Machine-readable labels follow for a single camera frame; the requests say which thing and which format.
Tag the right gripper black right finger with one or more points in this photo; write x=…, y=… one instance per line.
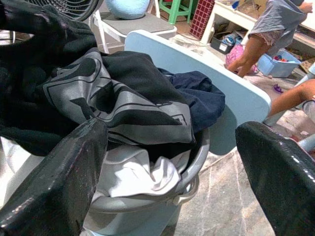
x=283, y=182

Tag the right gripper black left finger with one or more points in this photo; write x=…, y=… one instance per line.
x=54, y=191

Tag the black t-shirt grey print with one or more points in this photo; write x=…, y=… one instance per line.
x=137, y=71

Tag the white garment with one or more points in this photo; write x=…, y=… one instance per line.
x=137, y=174

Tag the grey plastic laundry bucket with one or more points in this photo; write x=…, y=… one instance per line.
x=194, y=159

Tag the purple toy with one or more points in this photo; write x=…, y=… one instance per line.
x=278, y=89

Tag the blue plastic bin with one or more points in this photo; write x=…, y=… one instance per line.
x=278, y=70

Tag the navy blue garment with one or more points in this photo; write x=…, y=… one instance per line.
x=201, y=98

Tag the pink bag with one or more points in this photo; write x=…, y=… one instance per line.
x=235, y=55

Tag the light blue plastic chair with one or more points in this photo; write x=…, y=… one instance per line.
x=197, y=59

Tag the black plastic bin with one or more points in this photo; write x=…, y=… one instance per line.
x=217, y=45

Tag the child in grey clothes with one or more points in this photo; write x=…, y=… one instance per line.
x=273, y=17

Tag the white wooden shelf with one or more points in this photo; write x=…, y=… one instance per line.
x=229, y=17

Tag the black electric fan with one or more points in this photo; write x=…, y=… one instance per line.
x=85, y=16

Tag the cardboard box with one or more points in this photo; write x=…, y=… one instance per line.
x=253, y=6

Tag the red grid patterned box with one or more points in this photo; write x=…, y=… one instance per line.
x=200, y=19

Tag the white folding chair grey seat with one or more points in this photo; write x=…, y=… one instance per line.
x=137, y=24

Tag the light blue round ball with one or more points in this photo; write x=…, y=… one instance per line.
x=126, y=8

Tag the green wooden stool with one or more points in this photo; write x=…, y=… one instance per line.
x=173, y=16

